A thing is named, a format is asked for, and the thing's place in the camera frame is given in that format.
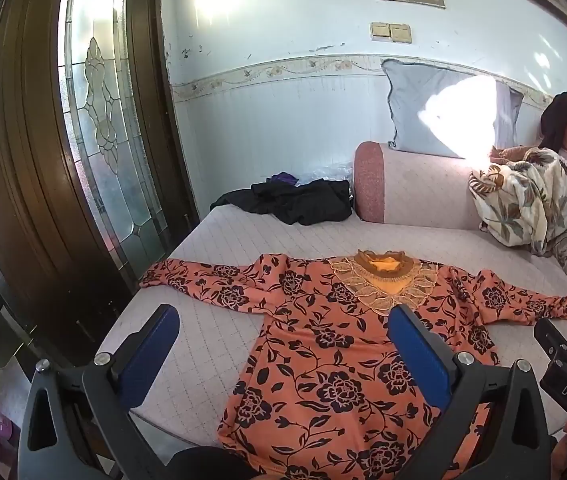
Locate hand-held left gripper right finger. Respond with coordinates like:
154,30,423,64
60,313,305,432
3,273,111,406
387,304,559,480

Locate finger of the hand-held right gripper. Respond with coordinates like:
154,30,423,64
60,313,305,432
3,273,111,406
533,317,567,376

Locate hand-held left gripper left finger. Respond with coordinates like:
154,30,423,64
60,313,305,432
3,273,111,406
18,304,180,480

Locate orange floral blouse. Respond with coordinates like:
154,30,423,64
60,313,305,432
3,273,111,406
140,249,567,480

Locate floral leaf-print blanket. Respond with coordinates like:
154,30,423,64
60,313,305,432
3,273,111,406
467,147,567,255

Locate quilted pink mattress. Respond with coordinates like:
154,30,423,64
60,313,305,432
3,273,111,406
88,195,567,461

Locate pink bolster cushion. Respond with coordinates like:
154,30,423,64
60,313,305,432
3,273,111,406
353,141,489,231

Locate black garment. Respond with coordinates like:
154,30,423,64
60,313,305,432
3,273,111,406
210,178,353,226

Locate clear plastic bag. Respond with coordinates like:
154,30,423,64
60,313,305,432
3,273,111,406
296,161,354,186

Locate dark cloth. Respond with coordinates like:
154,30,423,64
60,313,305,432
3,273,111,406
540,92,567,154

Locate wooden door with stained glass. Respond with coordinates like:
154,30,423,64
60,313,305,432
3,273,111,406
0,0,200,413

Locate pale blue pillow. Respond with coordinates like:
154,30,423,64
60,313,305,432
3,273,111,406
381,58,524,160

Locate beige light switches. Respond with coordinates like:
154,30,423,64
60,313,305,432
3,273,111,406
370,22,413,44

